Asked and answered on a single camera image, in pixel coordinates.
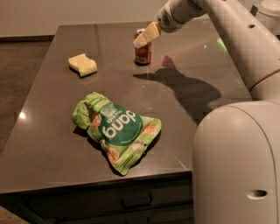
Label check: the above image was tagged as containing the yellow sponge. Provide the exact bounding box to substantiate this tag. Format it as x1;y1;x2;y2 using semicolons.
68;53;97;78

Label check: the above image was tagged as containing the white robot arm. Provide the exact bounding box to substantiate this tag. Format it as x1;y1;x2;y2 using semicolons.
134;0;280;224

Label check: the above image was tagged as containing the dark drawer cabinet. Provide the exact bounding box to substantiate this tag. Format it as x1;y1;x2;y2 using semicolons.
1;173;194;224

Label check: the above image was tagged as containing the red coke can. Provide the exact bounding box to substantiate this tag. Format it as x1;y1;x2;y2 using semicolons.
133;29;151;66

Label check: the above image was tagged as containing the green rice chip bag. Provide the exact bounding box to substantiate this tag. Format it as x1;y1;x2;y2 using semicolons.
72;92;161;176

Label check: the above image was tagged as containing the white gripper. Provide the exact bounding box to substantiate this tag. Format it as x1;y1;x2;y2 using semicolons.
133;0;205;48

